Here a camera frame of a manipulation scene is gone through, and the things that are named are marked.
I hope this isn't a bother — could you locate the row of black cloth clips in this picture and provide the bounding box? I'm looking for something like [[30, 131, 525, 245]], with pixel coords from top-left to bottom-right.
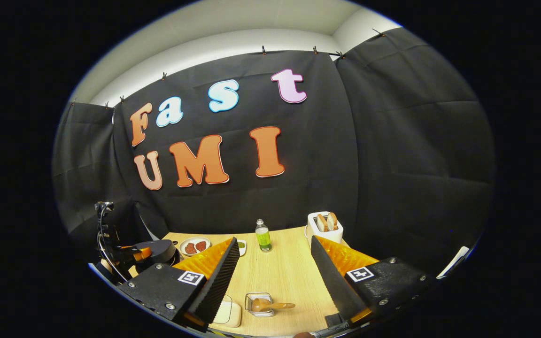
[[70, 28, 385, 108]]

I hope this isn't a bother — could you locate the white round plate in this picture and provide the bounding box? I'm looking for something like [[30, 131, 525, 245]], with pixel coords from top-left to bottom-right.
[[179, 236, 211, 257]]

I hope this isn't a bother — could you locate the clear chopstick holder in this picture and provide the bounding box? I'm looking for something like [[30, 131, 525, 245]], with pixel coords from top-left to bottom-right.
[[245, 292, 275, 317]]

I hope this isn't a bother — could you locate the clear rice container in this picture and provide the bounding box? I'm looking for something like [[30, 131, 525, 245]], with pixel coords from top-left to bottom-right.
[[212, 295, 243, 328]]

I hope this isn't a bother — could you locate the white board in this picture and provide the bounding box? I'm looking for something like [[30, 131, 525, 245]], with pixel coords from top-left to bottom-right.
[[437, 246, 471, 278]]

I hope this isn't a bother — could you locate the white toaster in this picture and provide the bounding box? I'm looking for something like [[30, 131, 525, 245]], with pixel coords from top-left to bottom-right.
[[304, 211, 344, 248]]

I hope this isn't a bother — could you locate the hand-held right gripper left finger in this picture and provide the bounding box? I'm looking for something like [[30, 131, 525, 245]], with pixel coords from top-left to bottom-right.
[[116, 237, 240, 333]]

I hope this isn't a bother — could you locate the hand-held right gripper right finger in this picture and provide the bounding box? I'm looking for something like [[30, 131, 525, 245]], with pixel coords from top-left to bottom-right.
[[310, 236, 440, 329]]

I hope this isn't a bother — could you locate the black rice cooker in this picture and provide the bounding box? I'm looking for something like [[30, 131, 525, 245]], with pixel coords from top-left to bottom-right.
[[130, 239, 181, 273]]

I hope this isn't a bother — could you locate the green drink bottle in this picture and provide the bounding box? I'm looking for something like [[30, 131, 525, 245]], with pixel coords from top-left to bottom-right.
[[255, 219, 272, 253]]

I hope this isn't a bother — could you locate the wooden spoon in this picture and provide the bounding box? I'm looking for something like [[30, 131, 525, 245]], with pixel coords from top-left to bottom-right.
[[251, 298, 296, 313]]

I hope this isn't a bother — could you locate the black backdrop cloth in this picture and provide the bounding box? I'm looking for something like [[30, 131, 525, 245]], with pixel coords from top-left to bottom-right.
[[52, 27, 495, 277]]

